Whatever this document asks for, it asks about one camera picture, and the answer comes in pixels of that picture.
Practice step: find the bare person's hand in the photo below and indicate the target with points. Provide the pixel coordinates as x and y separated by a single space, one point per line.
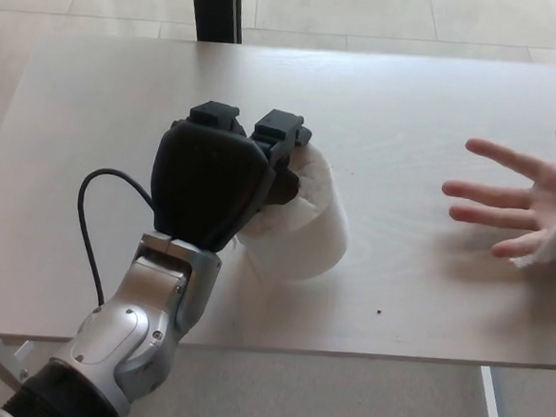
540 212

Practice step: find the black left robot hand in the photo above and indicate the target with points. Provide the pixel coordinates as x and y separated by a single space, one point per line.
203 184

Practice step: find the white toilet paper roll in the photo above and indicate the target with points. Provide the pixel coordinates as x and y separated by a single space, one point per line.
304 239

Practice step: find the white straight table leg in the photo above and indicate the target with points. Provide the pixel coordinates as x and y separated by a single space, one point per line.
493 409

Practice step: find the black vertical post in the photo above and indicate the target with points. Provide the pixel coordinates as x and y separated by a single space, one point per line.
215 8

